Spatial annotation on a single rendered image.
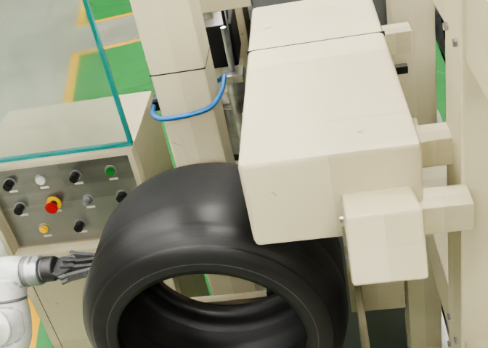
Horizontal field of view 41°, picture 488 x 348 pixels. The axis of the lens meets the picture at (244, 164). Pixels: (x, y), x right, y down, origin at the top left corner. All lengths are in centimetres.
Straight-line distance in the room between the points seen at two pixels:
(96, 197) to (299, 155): 144
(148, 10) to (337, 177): 72
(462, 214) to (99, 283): 79
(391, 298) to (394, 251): 100
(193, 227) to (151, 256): 10
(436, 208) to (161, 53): 80
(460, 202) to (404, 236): 13
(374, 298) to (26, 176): 118
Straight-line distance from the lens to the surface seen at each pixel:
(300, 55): 118
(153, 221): 136
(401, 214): 85
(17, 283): 208
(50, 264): 203
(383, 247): 86
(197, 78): 154
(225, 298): 192
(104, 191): 224
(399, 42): 136
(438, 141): 100
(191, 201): 137
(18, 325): 209
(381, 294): 185
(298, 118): 99
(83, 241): 240
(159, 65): 154
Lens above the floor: 227
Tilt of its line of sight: 33 degrees down
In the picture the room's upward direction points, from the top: 12 degrees counter-clockwise
